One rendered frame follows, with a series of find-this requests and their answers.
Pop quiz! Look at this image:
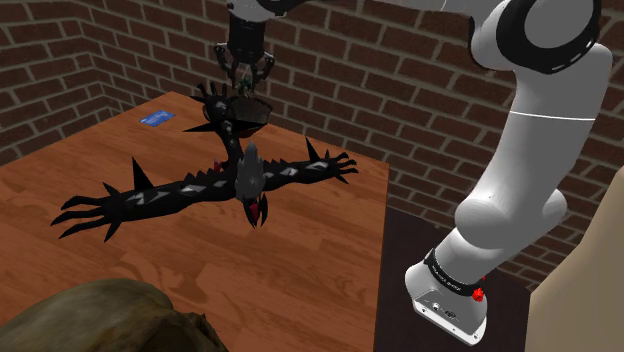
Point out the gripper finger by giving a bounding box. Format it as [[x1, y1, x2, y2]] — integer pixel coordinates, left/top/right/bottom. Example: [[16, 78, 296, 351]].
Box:
[[249, 51, 276, 92], [214, 42, 242, 90]]

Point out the black faceted plant pot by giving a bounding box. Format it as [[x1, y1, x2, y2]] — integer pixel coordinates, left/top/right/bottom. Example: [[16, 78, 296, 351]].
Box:
[[229, 77, 274, 133]]

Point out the blue card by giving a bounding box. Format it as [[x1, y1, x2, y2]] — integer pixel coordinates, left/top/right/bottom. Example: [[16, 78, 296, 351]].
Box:
[[139, 110, 177, 128]]

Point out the black winged dragon figure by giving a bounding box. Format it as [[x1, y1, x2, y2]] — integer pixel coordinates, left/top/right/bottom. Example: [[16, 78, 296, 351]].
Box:
[[50, 81, 360, 243]]

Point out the brown wooden table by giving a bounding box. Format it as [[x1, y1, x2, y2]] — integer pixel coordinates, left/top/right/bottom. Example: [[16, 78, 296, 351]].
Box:
[[0, 90, 391, 352]]

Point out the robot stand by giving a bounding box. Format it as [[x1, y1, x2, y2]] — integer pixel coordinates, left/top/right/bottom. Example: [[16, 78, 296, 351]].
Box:
[[373, 206, 534, 352]]

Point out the brown lumpy sack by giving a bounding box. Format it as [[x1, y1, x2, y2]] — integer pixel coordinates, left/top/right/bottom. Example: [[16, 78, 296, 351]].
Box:
[[0, 278, 229, 352]]

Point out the beige block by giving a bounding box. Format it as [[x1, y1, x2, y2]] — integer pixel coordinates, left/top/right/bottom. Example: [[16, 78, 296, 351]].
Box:
[[523, 164, 624, 352]]

